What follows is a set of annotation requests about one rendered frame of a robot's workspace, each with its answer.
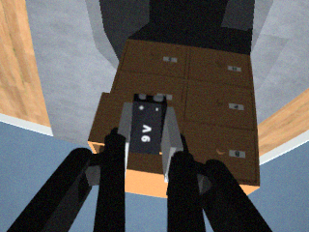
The brown wooden drawer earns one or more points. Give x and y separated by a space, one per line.
204 104
170 61
210 144
108 117
130 84
202 67

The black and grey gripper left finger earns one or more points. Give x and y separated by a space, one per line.
58 202

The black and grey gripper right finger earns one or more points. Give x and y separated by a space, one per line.
232 211

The grey 9v battery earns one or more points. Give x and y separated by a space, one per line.
148 116

